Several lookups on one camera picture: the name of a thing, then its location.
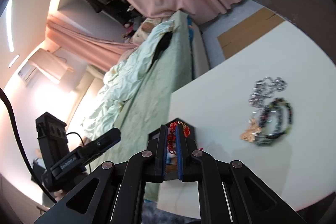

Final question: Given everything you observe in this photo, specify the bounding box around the silver chain necklace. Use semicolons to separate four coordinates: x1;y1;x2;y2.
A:
249;76;288;109

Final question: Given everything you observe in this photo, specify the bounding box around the short ceiling light strip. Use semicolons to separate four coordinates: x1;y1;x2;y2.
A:
8;54;20;68

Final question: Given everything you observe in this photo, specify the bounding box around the white air conditioner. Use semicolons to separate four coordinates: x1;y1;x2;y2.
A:
17;66;38;83

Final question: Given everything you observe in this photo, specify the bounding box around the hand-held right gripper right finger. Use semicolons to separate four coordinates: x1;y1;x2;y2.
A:
176;124;308;224

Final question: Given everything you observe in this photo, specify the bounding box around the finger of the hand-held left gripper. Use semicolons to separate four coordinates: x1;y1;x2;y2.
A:
78;127;121;165

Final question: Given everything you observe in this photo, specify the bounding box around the red bead bracelet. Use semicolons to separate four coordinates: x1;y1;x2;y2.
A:
167;121;194;157

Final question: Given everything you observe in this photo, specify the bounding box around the black hexagonal jewelry tray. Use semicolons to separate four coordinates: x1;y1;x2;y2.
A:
147;117;196;180

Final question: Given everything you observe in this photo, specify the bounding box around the bed with green sheet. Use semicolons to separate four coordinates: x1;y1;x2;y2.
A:
115;10;211;201

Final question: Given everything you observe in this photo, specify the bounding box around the cardboard sheet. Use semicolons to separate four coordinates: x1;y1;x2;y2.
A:
217;7;286;60

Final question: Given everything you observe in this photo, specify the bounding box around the pink window shade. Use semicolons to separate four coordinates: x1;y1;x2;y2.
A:
28;48;75;81

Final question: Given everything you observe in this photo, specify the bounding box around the long ceiling light strip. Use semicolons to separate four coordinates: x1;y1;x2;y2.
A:
5;0;14;53

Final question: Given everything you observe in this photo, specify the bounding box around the dark bead necklace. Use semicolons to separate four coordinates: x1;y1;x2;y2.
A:
255;97;294;147

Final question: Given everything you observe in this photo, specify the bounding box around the black garment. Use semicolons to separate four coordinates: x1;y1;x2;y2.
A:
150;31;173;67

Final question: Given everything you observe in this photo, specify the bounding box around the thick black cable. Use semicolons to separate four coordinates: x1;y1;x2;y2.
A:
0;87;57;204

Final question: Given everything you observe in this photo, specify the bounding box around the pale green duvet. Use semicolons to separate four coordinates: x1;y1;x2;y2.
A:
81;20;176;141

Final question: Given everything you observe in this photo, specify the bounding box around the dark cabinet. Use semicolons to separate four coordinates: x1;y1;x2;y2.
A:
78;0;143;28

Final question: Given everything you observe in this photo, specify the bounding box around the thin black cable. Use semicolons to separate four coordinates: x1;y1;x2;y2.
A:
66;132;88;146

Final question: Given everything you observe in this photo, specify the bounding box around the rose gold bracelet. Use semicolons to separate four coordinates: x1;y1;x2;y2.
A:
239;122;263;142

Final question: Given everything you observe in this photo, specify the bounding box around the plush toys pile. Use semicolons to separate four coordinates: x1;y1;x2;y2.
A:
122;17;164;44

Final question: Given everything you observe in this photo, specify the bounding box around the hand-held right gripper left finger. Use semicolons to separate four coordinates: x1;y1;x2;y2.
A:
34;124;168;224

